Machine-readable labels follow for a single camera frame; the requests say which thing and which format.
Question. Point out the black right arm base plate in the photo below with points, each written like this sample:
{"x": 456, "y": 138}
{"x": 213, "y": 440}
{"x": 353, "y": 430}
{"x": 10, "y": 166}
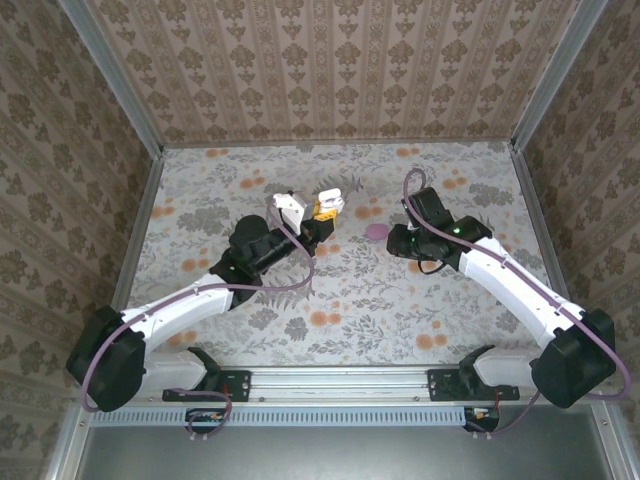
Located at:
{"x": 442, "y": 385}

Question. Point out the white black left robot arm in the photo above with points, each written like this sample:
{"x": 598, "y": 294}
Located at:
{"x": 175, "y": 312}

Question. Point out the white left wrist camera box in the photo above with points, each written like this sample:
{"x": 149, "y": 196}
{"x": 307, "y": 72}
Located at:
{"x": 290, "y": 202}

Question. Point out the aluminium side rail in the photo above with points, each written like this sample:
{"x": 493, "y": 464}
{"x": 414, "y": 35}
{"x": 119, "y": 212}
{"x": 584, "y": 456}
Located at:
{"x": 140, "y": 235}
{"x": 537, "y": 215}

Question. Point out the long aluminium mounting rail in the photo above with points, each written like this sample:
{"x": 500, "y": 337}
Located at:
{"x": 340, "y": 385}

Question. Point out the small wiring connector block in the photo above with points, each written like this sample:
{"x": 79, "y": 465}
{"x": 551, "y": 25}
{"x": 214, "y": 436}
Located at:
{"x": 482, "y": 415}
{"x": 207, "y": 416}

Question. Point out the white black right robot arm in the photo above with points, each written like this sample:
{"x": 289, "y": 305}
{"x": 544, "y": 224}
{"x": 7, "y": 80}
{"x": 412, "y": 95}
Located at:
{"x": 515, "y": 280}

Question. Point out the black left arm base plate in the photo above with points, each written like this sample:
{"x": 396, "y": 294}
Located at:
{"x": 237, "y": 385}

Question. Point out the floral patterned table mat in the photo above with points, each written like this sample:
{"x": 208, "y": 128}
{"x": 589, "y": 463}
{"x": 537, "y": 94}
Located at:
{"x": 350, "y": 325}

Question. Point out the pink oval charging case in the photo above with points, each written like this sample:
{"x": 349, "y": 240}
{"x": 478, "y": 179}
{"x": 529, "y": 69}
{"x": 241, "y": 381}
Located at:
{"x": 376, "y": 231}

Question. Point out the grey metal panel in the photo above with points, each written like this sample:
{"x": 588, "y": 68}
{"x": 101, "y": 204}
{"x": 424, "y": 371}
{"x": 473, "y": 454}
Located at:
{"x": 340, "y": 455}

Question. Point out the aluminium corner post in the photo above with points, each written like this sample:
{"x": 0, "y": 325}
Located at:
{"x": 115, "y": 80}
{"x": 560, "y": 75}

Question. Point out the white charging case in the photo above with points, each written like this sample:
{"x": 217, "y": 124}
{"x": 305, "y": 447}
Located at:
{"x": 330, "y": 196}

